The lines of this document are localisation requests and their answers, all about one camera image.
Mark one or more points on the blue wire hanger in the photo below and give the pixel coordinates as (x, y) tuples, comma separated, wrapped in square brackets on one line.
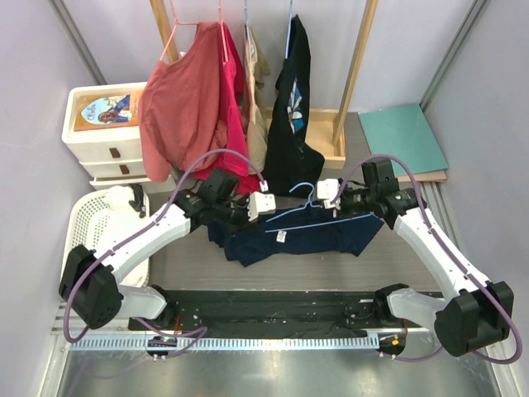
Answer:
[(310, 215)]

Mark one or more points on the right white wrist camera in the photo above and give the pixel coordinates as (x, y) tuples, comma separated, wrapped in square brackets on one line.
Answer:
[(327, 190)]

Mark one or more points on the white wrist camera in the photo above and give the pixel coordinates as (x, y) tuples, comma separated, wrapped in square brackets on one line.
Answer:
[(261, 202), (327, 190)]

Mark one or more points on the white laundry basket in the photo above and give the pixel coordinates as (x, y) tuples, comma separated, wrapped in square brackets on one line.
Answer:
[(94, 225)]

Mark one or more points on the black printed hanging shirt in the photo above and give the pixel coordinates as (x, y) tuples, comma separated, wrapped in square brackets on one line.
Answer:
[(289, 159)]

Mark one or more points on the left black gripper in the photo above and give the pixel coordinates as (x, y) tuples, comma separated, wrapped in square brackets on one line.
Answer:
[(245, 223)]

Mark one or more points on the white cloth in basket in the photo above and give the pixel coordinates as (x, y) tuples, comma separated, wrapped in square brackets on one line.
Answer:
[(126, 199)]

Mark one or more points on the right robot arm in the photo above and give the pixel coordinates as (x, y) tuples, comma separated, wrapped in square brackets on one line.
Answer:
[(473, 312)]

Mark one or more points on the white drawer cabinet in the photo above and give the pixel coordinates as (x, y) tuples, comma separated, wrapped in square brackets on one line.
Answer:
[(111, 156)]

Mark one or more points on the white slotted cable duct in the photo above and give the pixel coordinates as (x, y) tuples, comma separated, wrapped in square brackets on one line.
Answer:
[(155, 343)]

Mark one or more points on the salmon red hanging shirt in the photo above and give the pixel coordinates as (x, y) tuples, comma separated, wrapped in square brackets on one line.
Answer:
[(179, 107)]

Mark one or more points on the wooden clothes rack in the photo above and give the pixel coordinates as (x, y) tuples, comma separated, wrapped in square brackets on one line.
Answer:
[(326, 127)]

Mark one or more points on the beige hanging shirt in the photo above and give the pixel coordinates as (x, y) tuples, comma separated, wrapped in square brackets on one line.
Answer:
[(253, 108)]

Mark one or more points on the pink wire hanger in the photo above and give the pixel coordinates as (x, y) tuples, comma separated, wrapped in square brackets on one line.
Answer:
[(171, 53)]

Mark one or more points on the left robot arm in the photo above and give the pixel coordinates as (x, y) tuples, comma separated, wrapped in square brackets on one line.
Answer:
[(91, 283)]

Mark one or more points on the navy blue t shirt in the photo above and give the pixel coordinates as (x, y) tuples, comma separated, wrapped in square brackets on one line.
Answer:
[(249, 245)]

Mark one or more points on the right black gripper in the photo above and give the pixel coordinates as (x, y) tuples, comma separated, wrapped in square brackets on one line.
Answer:
[(342, 208)]

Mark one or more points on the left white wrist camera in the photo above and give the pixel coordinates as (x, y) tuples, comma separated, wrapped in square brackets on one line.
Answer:
[(261, 202)]

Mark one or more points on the illustrated book on cabinet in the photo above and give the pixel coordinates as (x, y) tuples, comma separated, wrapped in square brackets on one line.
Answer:
[(100, 111)]

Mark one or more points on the tan board under teal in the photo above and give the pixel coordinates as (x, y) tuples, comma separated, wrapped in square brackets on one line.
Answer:
[(436, 176)]

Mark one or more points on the magenta pink hanging shirt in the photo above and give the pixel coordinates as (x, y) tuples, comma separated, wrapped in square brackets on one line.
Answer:
[(232, 87)]

